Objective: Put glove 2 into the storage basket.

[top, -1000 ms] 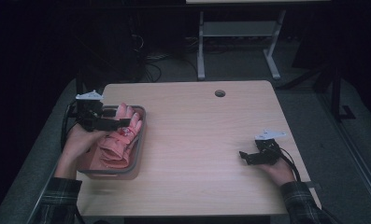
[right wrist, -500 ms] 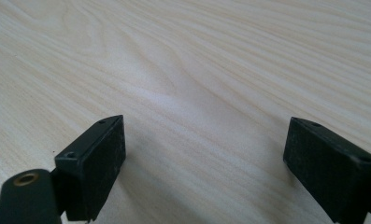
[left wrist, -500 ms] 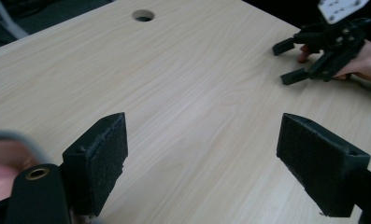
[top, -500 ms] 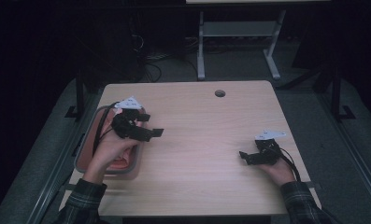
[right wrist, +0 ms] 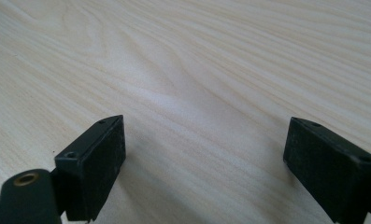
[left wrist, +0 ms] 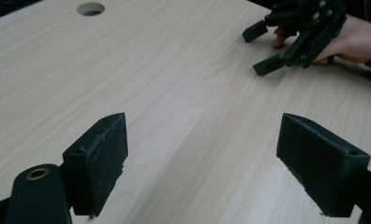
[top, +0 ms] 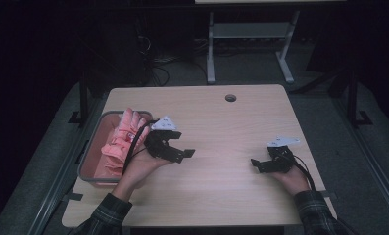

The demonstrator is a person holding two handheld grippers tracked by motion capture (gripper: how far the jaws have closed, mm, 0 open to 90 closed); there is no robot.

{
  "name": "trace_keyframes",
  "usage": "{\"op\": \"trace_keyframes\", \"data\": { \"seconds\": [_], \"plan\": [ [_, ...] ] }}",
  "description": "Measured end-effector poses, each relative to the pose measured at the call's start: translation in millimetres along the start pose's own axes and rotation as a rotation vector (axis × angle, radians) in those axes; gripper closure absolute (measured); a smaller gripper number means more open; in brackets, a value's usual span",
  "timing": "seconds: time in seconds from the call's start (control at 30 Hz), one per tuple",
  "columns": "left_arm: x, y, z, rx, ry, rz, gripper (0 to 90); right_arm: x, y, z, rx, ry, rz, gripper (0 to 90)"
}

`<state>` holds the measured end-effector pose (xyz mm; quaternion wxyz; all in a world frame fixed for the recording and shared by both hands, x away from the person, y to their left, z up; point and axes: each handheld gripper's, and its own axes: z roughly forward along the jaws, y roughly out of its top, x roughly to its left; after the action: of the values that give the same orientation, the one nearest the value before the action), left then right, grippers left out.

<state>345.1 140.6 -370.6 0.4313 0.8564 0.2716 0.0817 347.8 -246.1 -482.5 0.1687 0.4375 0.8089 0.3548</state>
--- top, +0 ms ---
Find person's right hand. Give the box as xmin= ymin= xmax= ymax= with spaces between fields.
xmin=273 ymin=164 xmax=312 ymax=196

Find black post with foot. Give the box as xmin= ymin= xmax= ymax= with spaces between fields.
xmin=68 ymin=71 xmax=90 ymax=125
xmin=346 ymin=70 xmax=374 ymax=127

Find right hand-held gripper cable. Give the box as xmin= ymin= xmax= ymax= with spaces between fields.
xmin=292 ymin=154 xmax=317 ymax=192

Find person's left hand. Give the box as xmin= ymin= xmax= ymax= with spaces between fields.
xmin=122 ymin=150 xmax=170 ymax=190

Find grey metal stand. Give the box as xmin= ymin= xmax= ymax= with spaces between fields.
xmin=206 ymin=9 xmax=301 ymax=85

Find black floor cables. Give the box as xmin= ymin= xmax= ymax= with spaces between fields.
xmin=134 ymin=35 xmax=210 ymax=87

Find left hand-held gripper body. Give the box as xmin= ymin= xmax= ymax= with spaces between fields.
xmin=144 ymin=115 xmax=183 ymax=161

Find black strap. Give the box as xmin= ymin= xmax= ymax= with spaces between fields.
xmin=64 ymin=192 xmax=84 ymax=202
xmin=320 ymin=190 xmax=339 ymax=200

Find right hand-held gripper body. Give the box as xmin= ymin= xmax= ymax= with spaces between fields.
xmin=260 ymin=136 xmax=300 ymax=174

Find pink glove with red print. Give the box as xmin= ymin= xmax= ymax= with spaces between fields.
xmin=112 ymin=108 xmax=151 ymax=155

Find pink plastic basin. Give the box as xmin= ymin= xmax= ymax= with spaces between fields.
xmin=77 ymin=110 xmax=155 ymax=189

